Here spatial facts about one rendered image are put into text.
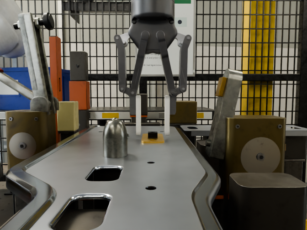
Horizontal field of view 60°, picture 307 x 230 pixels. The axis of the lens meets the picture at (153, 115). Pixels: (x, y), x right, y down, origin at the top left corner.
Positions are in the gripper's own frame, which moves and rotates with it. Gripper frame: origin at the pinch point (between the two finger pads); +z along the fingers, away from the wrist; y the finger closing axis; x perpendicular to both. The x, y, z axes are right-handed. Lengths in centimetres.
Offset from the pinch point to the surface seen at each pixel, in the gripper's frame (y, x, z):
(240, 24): -99, -257, -81
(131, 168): 2.4, 18.7, 4.1
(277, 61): -146, -262, -40
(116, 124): 4.6, 13.7, -0.1
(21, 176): 12.6, 22.5, 3.8
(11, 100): 43, -35, -2
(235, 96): -12.3, 7.4, -3.6
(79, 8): 28, -57, -36
